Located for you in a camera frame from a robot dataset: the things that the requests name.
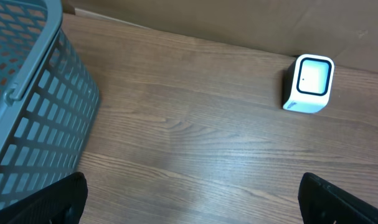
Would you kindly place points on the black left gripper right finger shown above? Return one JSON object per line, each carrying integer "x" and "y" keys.
{"x": 322, "y": 202}

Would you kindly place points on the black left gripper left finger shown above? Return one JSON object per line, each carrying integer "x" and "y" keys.
{"x": 62, "y": 202}

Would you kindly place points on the white barcode scanner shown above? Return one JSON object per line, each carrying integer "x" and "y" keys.
{"x": 307, "y": 84}

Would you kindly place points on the grey plastic mesh basket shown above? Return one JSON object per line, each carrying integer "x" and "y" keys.
{"x": 48, "y": 99}

